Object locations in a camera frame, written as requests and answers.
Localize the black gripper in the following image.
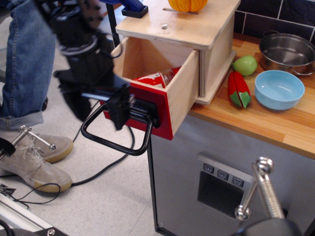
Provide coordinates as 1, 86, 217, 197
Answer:
54, 70, 135, 130

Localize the red front wooden drawer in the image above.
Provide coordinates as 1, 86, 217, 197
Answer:
80, 36, 200, 156

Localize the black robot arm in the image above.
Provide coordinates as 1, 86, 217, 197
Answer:
35, 0, 132, 130

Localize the light plywood box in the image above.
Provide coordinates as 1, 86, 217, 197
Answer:
116, 0, 241, 105

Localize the blue bar clamp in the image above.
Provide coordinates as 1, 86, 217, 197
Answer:
101, 0, 149, 47

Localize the left metal clamp screw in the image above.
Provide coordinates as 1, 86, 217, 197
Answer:
0, 124, 57, 160

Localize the metal clamp screw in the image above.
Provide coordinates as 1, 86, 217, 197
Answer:
0, 124, 57, 160
234, 157, 285, 221

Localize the far beige suede shoe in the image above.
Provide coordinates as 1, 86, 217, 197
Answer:
0, 127, 73, 163

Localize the beige suede shoe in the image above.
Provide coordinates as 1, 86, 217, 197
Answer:
0, 140, 72, 193
0, 127, 73, 163

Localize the blue jeans leg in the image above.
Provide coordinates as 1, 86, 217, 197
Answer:
0, 0, 56, 131

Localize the grey toy kitchen cabinet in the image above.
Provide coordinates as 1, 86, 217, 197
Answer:
146, 31, 315, 236

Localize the near beige suede shoe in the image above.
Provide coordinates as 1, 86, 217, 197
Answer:
0, 140, 72, 193

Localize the red toy chili pepper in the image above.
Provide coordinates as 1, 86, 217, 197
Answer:
228, 71, 251, 108

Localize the orange toy pumpkin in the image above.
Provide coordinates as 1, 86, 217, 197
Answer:
168, 0, 208, 13

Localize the green toy pear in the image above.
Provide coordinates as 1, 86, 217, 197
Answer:
232, 56, 257, 76

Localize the right metal clamp screw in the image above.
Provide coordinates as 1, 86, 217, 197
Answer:
234, 157, 285, 221

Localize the light blue bowl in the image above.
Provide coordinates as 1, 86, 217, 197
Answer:
254, 70, 305, 111

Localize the stainless steel pot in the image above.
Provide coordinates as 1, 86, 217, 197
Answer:
259, 30, 315, 76

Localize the thick black floor cable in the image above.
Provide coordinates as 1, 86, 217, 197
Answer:
70, 99, 136, 187

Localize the thin black wire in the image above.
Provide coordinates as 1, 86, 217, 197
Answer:
7, 182, 62, 209

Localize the aluminium frame rail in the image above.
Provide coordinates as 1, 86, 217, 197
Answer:
0, 194, 66, 236

